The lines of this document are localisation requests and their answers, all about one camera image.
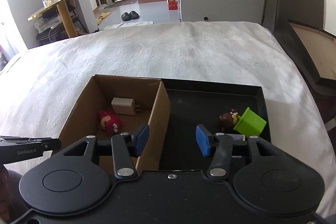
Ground pink red toy figure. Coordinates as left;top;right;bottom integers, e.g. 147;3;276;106
98;110;122;136

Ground brown bear figurine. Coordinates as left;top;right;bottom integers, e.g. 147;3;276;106
219;109;239;127

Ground white charger plug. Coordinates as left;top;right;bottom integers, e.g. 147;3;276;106
111;97;141;116

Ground grey purple cube toy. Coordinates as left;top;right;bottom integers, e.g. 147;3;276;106
229;134;245;141

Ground brown cardboard box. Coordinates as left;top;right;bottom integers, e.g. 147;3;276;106
59;75;170;171

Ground green hexagonal box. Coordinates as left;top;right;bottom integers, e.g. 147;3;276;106
234;107;267;137

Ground person's hand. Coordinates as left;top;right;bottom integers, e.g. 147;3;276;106
1;165;28;223

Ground white plush blanket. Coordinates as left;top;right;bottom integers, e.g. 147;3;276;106
1;22;335;217

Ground white floor mat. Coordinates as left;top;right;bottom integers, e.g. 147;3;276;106
104;21;154;30

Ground gold round side table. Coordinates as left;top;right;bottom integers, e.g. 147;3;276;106
27;0;78;38

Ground black slippers pair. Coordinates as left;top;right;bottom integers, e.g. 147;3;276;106
121;11;139;22

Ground yellow slippers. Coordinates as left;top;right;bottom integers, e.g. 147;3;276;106
96;12;110;25

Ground black framed cork tray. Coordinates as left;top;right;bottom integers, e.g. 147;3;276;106
274;19;335;89

